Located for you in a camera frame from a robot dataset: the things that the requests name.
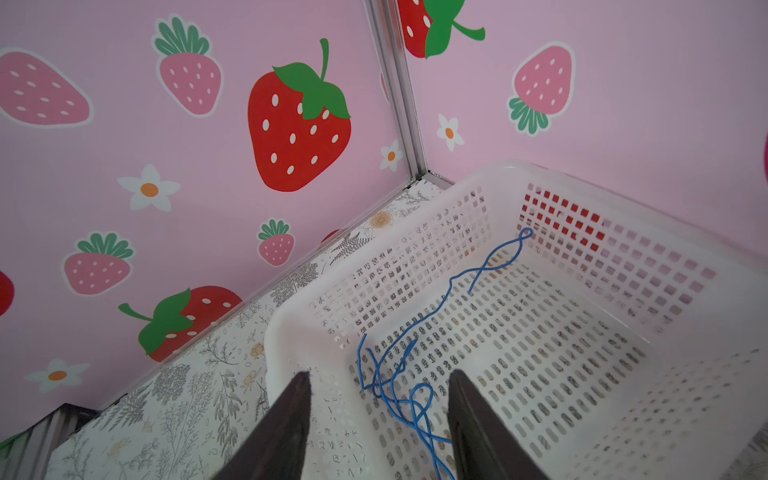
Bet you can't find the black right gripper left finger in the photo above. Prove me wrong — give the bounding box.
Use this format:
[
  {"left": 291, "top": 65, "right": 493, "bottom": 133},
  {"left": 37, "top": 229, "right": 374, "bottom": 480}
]
[{"left": 214, "top": 371, "right": 311, "bottom": 480}]

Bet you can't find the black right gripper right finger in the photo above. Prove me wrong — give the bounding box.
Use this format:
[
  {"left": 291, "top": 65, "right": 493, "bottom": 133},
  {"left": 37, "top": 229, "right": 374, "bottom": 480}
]
[{"left": 448, "top": 369, "right": 546, "bottom": 480}]

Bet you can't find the blue cable bundle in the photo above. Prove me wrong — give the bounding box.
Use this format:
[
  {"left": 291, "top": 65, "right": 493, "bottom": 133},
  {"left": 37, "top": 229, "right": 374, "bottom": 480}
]
[{"left": 356, "top": 226, "right": 536, "bottom": 480}]

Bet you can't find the left white plastic basket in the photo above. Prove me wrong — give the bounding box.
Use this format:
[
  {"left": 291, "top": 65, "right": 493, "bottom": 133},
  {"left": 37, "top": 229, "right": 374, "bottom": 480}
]
[{"left": 264, "top": 164, "right": 767, "bottom": 479}]

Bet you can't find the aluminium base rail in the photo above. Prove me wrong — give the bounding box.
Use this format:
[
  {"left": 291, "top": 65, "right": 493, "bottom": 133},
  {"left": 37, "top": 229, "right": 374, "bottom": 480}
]
[{"left": 0, "top": 404, "right": 100, "bottom": 480}]

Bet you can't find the left aluminium corner post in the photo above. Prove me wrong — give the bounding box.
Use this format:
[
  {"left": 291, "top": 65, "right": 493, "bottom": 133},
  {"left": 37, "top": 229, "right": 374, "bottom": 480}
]
[{"left": 363, "top": 0, "right": 453, "bottom": 189}]

